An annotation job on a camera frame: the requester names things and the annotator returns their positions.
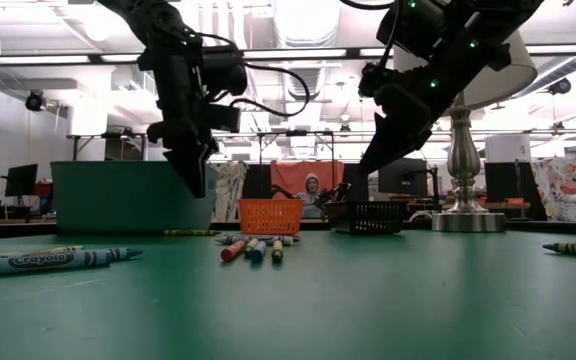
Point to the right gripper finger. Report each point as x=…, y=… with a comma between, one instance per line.
x=393, y=142

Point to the large teal plastic bin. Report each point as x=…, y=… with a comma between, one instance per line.
x=128, y=200

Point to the black mesh basket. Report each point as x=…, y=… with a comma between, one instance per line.
x=368, y=217

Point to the red crayon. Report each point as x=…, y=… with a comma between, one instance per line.
x=232, y=251

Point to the orange mesh basket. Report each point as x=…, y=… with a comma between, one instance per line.
x=270, y=217

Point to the yellow-green crayon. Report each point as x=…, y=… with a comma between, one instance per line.
x=277, y=251

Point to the yellow crayon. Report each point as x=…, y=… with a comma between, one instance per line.
x=43, y=250

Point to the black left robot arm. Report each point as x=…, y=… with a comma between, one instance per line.
x=138, y=15

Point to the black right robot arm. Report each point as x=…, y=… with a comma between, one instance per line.
x=498, y=15

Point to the floral hanging cloth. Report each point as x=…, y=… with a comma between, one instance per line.
x=553, y=190
x=230, y=190

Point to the black partition panel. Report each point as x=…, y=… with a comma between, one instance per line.
x=257, y=181
x=355, y=182

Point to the white-shade silver table lamp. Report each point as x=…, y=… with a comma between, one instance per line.
x=463, y=165

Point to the orange hanging cloth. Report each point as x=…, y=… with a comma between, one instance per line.
x=288, y=175

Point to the green table mat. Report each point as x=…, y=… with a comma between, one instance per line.
x=288, y=310

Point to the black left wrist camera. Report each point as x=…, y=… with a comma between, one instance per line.
x=225, y=72

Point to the black ceiling camera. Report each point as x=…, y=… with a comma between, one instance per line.
x=34, y=101
x=559, y=86

